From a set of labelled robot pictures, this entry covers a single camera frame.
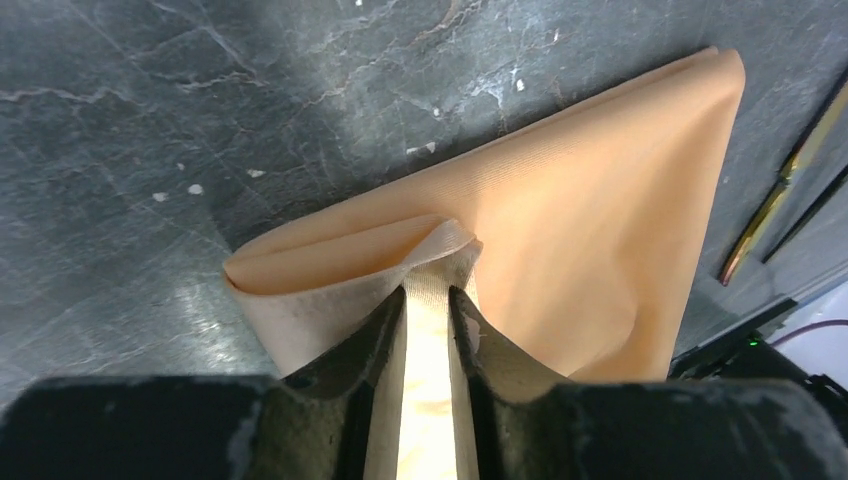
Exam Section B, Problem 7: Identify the black utensil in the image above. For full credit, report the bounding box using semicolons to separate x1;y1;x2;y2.
762;167;847;263

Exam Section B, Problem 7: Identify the peach cloth napkin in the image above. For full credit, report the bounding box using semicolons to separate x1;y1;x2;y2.
224;47;745;479

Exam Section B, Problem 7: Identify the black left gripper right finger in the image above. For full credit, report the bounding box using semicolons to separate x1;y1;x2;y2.
448;287;847;479

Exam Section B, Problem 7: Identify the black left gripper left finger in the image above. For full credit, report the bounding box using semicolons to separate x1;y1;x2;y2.
1;289;406;479

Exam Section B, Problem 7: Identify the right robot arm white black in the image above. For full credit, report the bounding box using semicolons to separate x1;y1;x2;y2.
668;298;847;439

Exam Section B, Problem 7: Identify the iridescent rainbow knife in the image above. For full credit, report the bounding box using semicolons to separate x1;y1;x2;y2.
717;73;847;286

